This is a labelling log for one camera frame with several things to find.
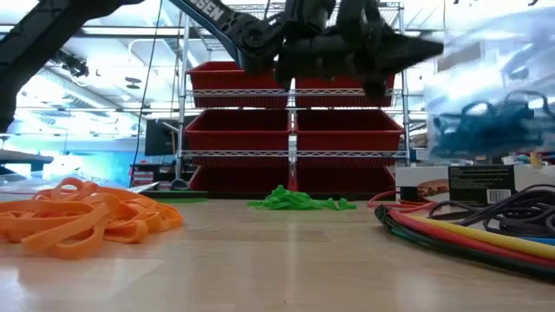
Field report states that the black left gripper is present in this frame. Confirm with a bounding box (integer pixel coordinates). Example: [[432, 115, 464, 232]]
[[236, 0, 444, 97]]

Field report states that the clear zip bag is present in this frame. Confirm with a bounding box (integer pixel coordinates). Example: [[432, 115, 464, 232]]
[[423, 6, 555, 164]]

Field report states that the blue rubber bands pile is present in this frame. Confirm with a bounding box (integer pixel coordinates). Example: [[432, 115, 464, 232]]
[[431, 89, 554, 159]]

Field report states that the green rubber bands pile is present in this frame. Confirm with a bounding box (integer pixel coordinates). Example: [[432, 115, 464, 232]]
[[246, 185, 358, 212]]

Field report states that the dark purple rubber bands pile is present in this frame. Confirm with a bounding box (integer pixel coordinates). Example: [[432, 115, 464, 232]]
[[428, 184, 555, 239]]

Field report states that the orange rubber bands pile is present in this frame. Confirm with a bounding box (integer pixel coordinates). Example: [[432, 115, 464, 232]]
[[0, 176, 186, 261]]

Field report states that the white cardboard box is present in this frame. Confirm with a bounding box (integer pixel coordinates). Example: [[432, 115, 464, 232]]
[[395, 166, 452, 203]]

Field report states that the small black box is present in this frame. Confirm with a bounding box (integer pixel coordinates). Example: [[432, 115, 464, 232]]
[[448, 164, 516, 205]]

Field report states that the black computer monitor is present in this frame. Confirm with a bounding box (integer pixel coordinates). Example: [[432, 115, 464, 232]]
[[144, 116, 188, 158]]

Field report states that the multicolour cable bundle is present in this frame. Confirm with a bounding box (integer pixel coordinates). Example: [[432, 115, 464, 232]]
[[375, 204, 555, 281]]

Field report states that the chrome wire shelf cart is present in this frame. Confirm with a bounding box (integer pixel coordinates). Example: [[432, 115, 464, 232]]
[[173, 0, 430, 196]]

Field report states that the thin black hanging cable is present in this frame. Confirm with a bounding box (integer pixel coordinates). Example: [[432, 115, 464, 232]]
[[128, 0, 165, 188]]

